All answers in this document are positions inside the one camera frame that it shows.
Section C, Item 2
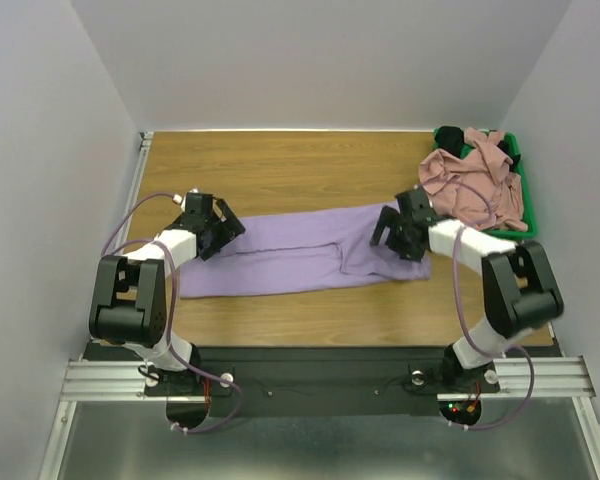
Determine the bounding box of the purple t-shirt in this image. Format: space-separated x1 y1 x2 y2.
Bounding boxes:
179 203 431 299

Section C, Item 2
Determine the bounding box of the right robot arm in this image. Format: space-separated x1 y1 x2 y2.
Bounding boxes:
370 187 564 390

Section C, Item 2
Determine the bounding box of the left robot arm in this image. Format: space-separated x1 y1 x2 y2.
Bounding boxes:
89 190 246 394

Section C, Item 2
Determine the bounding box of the pink t-shirt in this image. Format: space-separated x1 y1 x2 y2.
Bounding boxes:
417 126 523 234

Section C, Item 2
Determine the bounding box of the black t-shirt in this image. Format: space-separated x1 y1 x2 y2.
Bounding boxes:
434 126 465 158

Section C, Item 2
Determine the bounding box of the green plastic bin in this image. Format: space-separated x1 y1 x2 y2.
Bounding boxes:
431 127 539 243

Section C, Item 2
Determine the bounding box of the right electronics board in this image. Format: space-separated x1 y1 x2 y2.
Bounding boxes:
438 400 482 426

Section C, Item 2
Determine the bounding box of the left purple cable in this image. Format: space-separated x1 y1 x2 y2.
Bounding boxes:
102 191 244 435

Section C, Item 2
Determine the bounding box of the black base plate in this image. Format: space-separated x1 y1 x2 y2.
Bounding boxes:
155 347 490 417

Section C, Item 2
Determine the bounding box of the aluminium front rail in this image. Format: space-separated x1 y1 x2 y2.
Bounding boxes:
60 357 595 402

